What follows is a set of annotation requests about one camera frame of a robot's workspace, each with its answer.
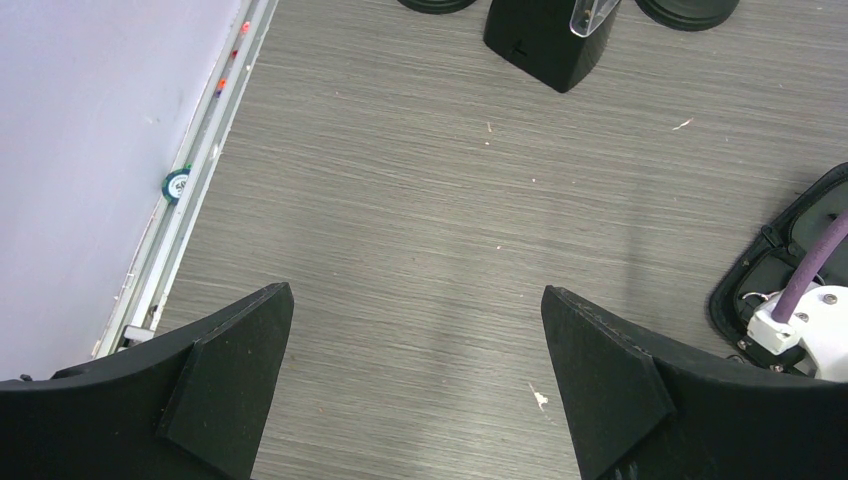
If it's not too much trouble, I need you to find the black metronome clear cover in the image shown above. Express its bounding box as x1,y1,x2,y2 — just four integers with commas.
483,0,620,93

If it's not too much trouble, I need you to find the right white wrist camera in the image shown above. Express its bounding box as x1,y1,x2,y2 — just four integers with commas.
747,284,847,382

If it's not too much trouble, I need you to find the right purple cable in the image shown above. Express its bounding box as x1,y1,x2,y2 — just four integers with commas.
770,210,848,326

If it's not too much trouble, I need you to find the small green white disc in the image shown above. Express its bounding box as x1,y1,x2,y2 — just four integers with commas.
161,165,191,205

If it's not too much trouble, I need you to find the right black mic stand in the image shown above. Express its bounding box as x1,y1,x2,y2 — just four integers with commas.
636,0,740,32

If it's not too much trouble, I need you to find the black zip tool case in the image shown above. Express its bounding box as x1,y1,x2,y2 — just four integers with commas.
707,163,847,375

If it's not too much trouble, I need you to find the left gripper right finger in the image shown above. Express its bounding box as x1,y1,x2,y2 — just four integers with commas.
541,286,847,479

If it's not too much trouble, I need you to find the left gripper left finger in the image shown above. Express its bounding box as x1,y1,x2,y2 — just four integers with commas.
1,282,294,479

